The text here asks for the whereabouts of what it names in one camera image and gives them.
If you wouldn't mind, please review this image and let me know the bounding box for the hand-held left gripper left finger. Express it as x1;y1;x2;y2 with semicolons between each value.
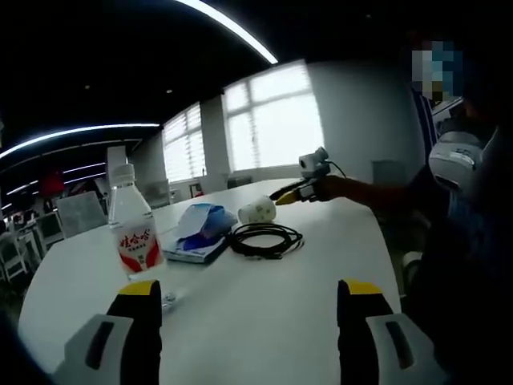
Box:
51;279;164;385

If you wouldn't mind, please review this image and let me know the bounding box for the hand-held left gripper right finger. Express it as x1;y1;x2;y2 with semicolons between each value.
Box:
336;278;442;385

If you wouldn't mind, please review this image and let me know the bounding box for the white paper cup item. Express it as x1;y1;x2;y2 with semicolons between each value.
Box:
237;194;277;224

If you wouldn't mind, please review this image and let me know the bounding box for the black cable item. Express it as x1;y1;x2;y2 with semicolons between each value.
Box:
226;223;305;262

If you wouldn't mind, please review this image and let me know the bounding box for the blue and white packet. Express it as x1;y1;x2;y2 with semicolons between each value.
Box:
176;202;239;244

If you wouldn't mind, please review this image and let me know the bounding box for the clear water bottle item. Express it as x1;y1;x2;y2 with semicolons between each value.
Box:
107;163;168;282

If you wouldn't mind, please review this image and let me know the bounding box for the blue tissue packet item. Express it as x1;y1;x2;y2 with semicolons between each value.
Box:
161;234;230;266

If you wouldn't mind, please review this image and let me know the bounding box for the white tabletop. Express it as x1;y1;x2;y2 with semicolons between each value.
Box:
18;178;402;385

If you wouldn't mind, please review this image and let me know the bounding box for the group of white office chairs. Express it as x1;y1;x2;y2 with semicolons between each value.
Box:
0;191;109;290

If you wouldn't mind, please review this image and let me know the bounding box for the grey office chair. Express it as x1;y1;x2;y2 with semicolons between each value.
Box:
139;180;172;209
226;175;253;190

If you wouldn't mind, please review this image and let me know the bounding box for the large bright window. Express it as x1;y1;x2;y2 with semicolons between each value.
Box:
222;62;325;172

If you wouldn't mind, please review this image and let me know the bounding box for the white seat chair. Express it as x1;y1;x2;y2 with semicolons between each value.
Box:
402;250;422;300

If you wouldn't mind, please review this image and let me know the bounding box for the window with blinds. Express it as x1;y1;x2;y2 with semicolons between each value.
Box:
162;102;208;184

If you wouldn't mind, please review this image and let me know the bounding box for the person in dark clothes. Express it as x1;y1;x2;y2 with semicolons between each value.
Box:
404;86;513;374

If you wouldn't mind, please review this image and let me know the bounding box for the long curved ceiling light strip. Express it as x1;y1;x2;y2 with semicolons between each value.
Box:
0;123;161;160

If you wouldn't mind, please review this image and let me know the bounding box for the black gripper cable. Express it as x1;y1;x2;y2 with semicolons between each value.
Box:
328;159;349;180

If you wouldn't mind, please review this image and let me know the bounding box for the red wall screen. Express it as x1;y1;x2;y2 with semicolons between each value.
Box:
42;170;66;197

